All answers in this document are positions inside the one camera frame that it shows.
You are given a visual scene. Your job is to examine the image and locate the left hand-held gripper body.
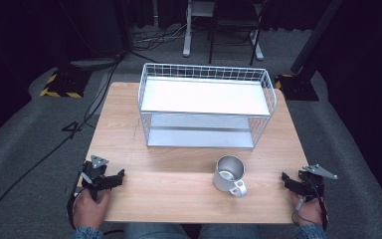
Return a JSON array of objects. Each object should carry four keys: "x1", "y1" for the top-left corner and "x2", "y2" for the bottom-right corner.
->
[{"x1": 80, "y1": 154, "x2": 113, "y2": 202}]

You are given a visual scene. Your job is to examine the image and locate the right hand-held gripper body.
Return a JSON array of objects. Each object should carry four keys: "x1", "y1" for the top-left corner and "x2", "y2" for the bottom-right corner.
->
[{"x1": 297, "y1": 163, "x2": 339, "y2": 203}]

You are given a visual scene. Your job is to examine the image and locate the person's right hand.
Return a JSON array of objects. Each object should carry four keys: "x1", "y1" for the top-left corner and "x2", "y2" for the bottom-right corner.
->
[{"x1": 288, "y1": 191, "x2": 328, "y2": 227}]

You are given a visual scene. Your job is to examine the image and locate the person's left hand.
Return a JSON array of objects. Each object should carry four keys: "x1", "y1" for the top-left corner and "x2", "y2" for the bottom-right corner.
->
[{"x1": 72, "y1": 187, "x2": 112, "y2": 230}]

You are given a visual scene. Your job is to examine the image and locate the silver metal cup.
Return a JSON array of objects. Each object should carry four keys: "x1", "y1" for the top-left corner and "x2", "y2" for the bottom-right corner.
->
[{"x1": 212, "y1": 154, "x2": 248, "y2": 199}]

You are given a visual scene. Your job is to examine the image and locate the yellow-black striped stand base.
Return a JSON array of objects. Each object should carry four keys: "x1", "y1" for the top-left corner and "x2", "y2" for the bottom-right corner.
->
[{"x1": 39, "y1": 67, "x2": 94, "y2": 100}]

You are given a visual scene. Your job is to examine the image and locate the black stand with striped base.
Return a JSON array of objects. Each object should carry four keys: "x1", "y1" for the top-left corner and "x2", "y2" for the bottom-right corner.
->
[{"x1": 274, "y1": 0, "x2": 345, "y2": 103}]

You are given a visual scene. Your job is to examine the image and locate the grey flat stand base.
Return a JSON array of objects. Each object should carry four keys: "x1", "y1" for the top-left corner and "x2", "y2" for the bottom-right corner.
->
[{"x1": 69, "y1": 57, "x2": 124, "y2": 70}]

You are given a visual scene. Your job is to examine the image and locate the right hand-held gripper cable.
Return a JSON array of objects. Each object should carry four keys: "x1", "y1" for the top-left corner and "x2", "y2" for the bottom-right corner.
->
[{"x1": 290, "y1": 175, "x2": 330, "y2": 232}]

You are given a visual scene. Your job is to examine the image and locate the hand-held gripper cable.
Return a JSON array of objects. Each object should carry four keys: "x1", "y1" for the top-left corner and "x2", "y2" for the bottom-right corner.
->
[
  {"x1": 66, "y1": 170, "x2": 86, "y2": 231},
  {"x1": 290, "y1": 175, "x2": 330, "y2": 232}
]

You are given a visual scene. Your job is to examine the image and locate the left hand-held gripper cable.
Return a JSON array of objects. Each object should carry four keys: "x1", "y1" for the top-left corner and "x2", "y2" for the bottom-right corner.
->
[{"x1": 66, "y1": 170, "x2": 86, "y2": 231}]

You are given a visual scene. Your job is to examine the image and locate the long black floor cable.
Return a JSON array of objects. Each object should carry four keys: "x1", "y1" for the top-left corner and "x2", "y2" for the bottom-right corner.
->
[{"x1": 0, "y1": 54, "x2": 127, "y2": 227}]

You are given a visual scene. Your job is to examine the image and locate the white two-tier wire rack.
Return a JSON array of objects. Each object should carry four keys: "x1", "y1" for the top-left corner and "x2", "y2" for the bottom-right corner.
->
[{"x1": 137, "y1": 63, "x2": 279, "y2": 150}]

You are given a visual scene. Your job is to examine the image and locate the bundle of floor cables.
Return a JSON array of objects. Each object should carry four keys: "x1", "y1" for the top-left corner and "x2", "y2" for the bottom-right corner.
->
[{"x1": 130, "y1": 16, "x2": 200, "y2": 53}]

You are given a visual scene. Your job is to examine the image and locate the white desk frame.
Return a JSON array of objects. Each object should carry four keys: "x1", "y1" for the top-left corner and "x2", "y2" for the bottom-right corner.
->
[{"x1": 182, "y1": 0, "x2": 265, "y2": 62}]

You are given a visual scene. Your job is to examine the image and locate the black metal chair frame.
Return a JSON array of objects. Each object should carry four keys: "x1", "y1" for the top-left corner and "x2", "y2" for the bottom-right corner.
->
[{"x1": 207, "y1": 0, "x2": 269, "y2": 67}]

